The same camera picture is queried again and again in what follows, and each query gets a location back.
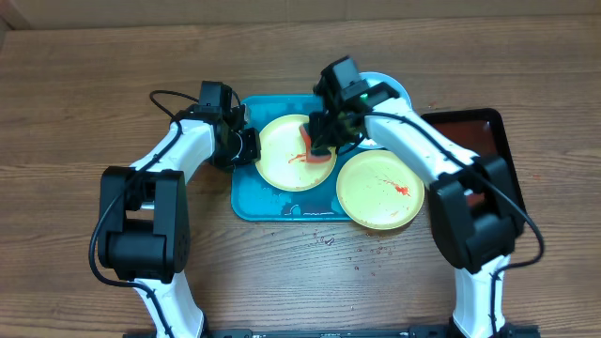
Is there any red sponge with dark scourer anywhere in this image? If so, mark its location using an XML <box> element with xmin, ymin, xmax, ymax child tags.
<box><xmin>299</xmin><ymin>123</ymin><xmax>331</xmax><ymax>163</ymax></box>

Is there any yellow plate with ketchup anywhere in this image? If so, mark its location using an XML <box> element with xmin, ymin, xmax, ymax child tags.
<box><xmin>255</xmin><ymin>115</ymin><xmax>337</xmax><ymax>192</ymax></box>

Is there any light blue plate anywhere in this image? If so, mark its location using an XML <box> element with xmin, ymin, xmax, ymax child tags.
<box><xmin>358</xmin><ymin>71</ymin><xmax>412</xmax><ymax>150</ymax></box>

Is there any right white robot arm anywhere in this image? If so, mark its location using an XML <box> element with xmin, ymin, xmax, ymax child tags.
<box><xmin>300</xmin><ymin>95</ymin><xmax>545</xmax><ymax>337</ymax></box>

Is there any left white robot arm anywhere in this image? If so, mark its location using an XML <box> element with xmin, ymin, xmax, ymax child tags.
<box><xmin>88</xmin><ymin>82</ymin><xmax>260</xmax><ymax>337</ymax></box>

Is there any teal plastic tray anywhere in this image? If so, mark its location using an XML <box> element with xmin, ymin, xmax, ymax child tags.
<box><xmin>231</xmin><ymin>94</ymin><xmax>366</xmax><ymax>222</ymax></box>

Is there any dark red black-rimmed tray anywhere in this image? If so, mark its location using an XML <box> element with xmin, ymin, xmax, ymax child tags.
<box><xmin>422</xmin><ymin>108</ymin><xmax>526</xmax><ymax>210</ymax></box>

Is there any yellow plate lower right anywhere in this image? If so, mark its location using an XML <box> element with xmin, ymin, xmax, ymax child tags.
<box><xmin>336</xmin><ymin>150</ymin><xmax>424</xmax><ymax>230</ymax></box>

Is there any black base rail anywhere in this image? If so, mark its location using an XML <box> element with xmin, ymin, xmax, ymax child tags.
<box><xmin>122</xmin><ymin>324</ymin><xmax>541</xmax><ymax>338</ymax></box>

